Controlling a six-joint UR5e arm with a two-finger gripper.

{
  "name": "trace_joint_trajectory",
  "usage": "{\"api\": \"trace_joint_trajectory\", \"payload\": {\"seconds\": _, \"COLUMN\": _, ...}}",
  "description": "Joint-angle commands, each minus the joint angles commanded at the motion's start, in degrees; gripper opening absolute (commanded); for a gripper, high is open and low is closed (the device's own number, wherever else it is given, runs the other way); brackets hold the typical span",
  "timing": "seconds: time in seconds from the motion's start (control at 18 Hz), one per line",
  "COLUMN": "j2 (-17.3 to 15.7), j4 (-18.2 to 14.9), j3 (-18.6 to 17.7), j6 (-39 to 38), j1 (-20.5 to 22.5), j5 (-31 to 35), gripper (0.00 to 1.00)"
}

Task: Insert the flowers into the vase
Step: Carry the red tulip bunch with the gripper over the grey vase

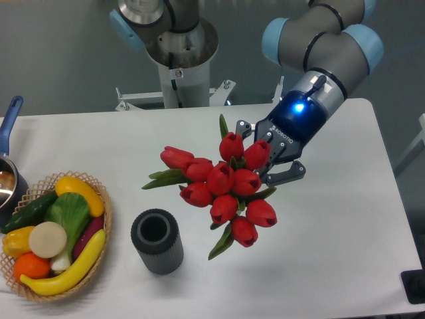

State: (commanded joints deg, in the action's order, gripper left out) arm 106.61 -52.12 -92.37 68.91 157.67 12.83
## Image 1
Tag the long yellow banana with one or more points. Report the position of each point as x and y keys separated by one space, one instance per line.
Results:
x=74 y=274

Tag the purple eggplant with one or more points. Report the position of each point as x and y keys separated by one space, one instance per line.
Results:
x=95 y=225

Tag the green bok choy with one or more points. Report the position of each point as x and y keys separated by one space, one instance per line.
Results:
x=71 y=211

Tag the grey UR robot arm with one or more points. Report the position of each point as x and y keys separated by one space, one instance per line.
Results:
x=329 y=44

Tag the blue handled saucepan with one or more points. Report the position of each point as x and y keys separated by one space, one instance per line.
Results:
x=13 y=184

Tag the orange fruit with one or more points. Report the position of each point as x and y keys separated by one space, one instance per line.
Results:
x=31 y=266

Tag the black box at edge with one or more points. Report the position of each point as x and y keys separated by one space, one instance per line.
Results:
x=413 y=282

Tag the white frame at right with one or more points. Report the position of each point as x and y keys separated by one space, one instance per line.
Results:
x=411 y=152

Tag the yellow bell pepper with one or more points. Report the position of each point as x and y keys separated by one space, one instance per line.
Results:
x=16 y=243

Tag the woven wicker basket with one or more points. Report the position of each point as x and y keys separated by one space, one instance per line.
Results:
x=43 y=187

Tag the yellow squash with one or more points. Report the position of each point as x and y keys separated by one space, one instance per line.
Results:
x=70 y=184

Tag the dark grey ribbed vase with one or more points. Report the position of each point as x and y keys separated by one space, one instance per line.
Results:
x=156 y=236

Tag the green cucumber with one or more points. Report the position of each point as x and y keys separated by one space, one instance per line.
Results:
x=31 y=214

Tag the beige round disc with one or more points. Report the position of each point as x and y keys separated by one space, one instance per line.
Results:
x=47 y=239

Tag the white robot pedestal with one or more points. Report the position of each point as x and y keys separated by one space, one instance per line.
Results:
x=183 y=63

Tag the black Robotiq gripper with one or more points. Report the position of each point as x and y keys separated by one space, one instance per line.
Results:
x=294 y=121

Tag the red tulip bouquet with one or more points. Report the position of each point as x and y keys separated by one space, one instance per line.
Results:
x=231 y=188

